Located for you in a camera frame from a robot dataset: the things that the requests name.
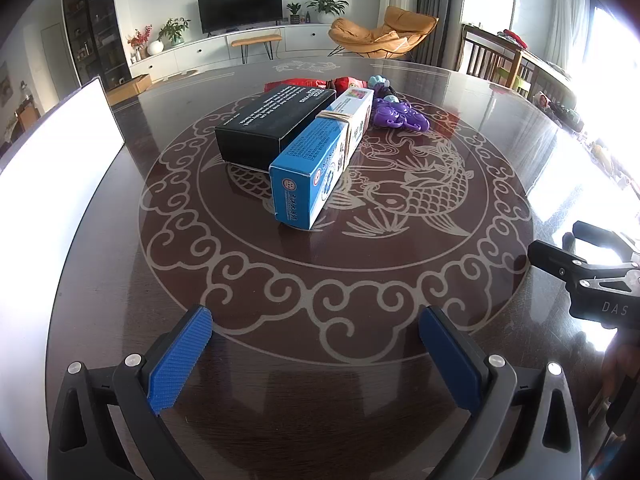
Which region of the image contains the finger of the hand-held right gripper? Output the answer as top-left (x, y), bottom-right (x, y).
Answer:
top-left (529, 240), bottom-right (640, 291)
top-left (562, 220), bottom-right (639, 264)

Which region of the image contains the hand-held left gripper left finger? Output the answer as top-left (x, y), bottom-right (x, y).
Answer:
top-left (47, 305), bottom-right (213, 480)

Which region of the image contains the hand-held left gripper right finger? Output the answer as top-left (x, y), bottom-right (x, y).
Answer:
top-left (417, 305), bottom-right (586, 480)

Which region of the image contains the blue and white carton box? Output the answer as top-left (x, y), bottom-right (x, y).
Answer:
top-left (268, 86), bottom-right (375, 231)

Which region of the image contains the dark patterned wooden desktop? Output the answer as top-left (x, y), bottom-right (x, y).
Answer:
top-left (44, 55), bottom-right (640, 480)

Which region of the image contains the person's right hand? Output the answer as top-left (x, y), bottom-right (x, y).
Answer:
top-left (602, 329), bottom-right (640, 436)

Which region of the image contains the purple octopus toy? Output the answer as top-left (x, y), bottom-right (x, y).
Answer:
top-left (370, 97), bottom-right (431, 134)

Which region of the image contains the dark wooden chair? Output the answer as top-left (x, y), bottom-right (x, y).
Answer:
top-left (457, 23), bottom-right (524, 92)

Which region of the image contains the white panel board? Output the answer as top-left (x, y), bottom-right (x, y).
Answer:
top-left (0, 76), bottom-right (126, 321)

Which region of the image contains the purple and blue toy figure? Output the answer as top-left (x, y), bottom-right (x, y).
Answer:
top-left (368, 75), bottom-right (401, 107)

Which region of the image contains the black cardboard box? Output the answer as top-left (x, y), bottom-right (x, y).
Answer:
top-left (214, 85), bottom-right (337, 172)

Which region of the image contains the red and green snack packet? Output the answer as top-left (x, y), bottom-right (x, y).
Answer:
top-left (327, 75), bottom-right (364, 94)

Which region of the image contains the grey and white curtain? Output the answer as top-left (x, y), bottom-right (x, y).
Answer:
top-left (382, 0), bottom-right (469, 69)

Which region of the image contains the orange lounge chair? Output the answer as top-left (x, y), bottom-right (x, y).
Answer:
top-left (328, 6), bottom-right (440, 61)

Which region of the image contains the white television cabinet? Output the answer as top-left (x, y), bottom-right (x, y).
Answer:
top-left (127, 22), bottom-right (352, 84)

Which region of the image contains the red flower arrangement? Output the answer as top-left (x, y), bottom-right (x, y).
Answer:
top-left (127, 24), bottom-right (154, 62)

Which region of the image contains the wooden bench with metal legs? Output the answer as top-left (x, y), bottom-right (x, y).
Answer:
top-left (230, 34), bottom-right (284, 64)

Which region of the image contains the potted plant in green pot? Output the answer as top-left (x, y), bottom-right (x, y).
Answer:
top-left (158, 17), bottom-right (192, 46)

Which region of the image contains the large leafy potted plant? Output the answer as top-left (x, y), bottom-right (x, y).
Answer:
top-left (305, 0), bottom-right (350, 25)

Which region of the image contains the dark glass display cabinet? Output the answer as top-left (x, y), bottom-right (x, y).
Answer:
top-left (61, 0), bottom-right (132, 87)

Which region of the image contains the black television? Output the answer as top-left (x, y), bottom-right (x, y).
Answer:
top-left (197, 0), bottom-right (284, 36)

